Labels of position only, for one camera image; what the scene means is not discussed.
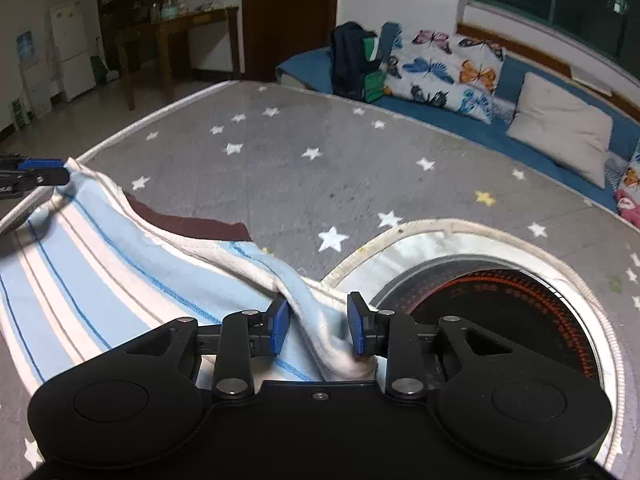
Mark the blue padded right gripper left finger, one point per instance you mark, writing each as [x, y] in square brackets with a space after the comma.
[267, 330]

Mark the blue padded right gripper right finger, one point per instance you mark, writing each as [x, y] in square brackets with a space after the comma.
[369, 329]

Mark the blue black finger of the left gripper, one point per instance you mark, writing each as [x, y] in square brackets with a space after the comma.
[20, 175]

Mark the blue white striped garment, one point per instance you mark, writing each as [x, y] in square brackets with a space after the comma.
[85, 272]

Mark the dark maroon cloth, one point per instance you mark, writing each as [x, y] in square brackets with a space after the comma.
[201, 229]

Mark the white refrigerator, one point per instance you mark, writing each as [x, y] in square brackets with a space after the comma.
[71, 52]

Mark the black round induction cooktop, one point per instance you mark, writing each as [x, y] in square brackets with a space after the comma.
[504, 298]

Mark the grey star pattern tablecloth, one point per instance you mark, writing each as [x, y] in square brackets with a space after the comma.
[349, 194]

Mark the teal kettle on desk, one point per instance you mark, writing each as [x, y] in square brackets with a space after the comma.
[170, 9]

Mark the dark navy green bag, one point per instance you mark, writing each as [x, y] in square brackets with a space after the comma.
[356, 62]

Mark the blue bench mattress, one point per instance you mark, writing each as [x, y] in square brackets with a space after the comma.
[313, 70]

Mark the butterfly print pillow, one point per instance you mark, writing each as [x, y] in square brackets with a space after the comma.
[455, 73]

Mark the plain beige pillow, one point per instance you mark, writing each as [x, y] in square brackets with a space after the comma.
[573, 133]

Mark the dark wooden door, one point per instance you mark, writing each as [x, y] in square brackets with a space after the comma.
[275, 30]

